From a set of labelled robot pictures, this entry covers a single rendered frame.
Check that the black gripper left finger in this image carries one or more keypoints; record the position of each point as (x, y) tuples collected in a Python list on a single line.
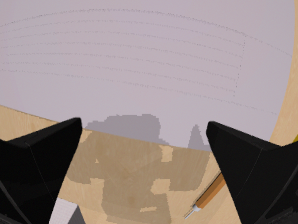
[(33, 168)]

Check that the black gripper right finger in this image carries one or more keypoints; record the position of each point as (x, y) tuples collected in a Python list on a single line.
[(255, 171)]

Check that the brown hexagonal awl handle with metal point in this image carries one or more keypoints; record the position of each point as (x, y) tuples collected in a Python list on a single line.
[(209, 193)]

